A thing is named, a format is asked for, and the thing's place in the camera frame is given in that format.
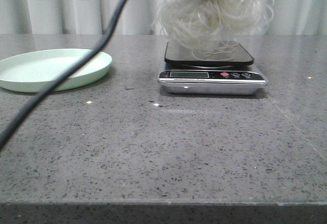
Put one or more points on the white translucent vermicelli bundle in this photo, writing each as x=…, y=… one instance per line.
x=201, y=25

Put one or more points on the black silver kitchen scale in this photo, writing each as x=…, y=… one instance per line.
x=229, y=70

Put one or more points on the white pleated curtain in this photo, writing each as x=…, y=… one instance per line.
x=291, y=17

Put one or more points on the pale green round plate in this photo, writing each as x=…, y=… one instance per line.
x=30, y=72

